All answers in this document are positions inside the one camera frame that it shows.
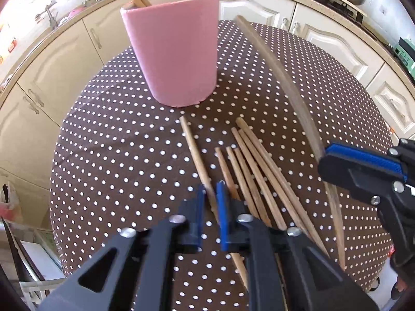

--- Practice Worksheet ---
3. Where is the white storage box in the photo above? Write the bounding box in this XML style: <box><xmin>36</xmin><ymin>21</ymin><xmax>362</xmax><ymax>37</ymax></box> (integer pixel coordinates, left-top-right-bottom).
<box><xmin>16</xmin><ymin>227</ymin><xmax>65</xmax><ymax>299</ymax></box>

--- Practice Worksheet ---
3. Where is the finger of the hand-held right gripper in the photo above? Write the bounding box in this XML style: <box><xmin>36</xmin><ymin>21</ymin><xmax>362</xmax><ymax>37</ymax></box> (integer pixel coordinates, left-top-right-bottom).
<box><xmin>325</xmin><ymin>143</ymin><xmax>408</xmax><ymax>182</ymax></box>
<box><xmin>318</xmin><ymin>156</ymin><xmax>405</xmax><ymax>205</ymax></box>

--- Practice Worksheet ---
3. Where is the steel kitchen sink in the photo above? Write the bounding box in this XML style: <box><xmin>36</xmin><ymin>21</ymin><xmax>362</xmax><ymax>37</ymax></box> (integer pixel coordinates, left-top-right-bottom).
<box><xmin>32</xmin><ymin>0</ymin><xmax>107</xmax><ymax>30</ymax></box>

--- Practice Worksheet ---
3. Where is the green electric cooker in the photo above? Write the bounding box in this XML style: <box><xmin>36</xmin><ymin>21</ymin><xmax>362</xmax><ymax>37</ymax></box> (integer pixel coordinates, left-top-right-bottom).
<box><xmin>394</xmin><ymin>37</ymin><xmax>415</xmax><ymax>72</ymax></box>

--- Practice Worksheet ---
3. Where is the white plastic bag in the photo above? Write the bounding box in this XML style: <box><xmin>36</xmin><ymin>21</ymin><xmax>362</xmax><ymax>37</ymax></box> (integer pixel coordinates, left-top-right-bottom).
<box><xmin>0</xmin><ymin>181</ymin><xmax>23</xmax><ymax>224</ymax></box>

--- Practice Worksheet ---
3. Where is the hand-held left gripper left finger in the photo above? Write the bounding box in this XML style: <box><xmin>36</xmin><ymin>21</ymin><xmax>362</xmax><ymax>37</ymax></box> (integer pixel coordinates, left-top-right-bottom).
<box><xmin>37</xmin><ymin>185</ymin><xmax>206</xmax><ymax>311</ymax></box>

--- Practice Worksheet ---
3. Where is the dark bamboo chopstick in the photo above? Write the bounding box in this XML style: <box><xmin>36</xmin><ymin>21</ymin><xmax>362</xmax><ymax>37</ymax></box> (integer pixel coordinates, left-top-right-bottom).
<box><xmin>235</xmin><ymin>16</ymin><xmax>346</xmax><ymax>269</ymax></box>

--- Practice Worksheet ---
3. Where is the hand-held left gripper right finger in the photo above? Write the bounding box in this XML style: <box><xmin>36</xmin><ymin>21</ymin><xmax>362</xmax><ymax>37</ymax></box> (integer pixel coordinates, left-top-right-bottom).
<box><xmin>216</xmin><ymin>181</ymin><xmax>380</xmax><ymax>311</ymax></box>

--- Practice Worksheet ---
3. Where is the brown polka-dot tablecloth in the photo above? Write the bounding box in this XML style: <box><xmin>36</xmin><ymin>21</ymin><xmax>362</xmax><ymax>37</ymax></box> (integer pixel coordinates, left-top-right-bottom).
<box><xmin>49</xmin><ymin>19</ymin><xmax>403</xmax><ymax>311</ymax></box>

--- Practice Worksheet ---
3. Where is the pink cup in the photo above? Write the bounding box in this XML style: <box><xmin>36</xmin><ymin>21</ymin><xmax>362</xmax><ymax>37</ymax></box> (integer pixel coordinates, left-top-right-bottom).
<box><xmin>121</xmin><ymin>0</ymin><xmax>220</xmax><ymax>107</ymax></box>

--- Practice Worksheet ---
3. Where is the bunch of wooden chopsticks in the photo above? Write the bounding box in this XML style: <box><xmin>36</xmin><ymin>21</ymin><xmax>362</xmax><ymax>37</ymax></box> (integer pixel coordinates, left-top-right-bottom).
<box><xmin>215</xmin><ymin>117</ymin><xmax>329</xmax><ymax>256</ymax></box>

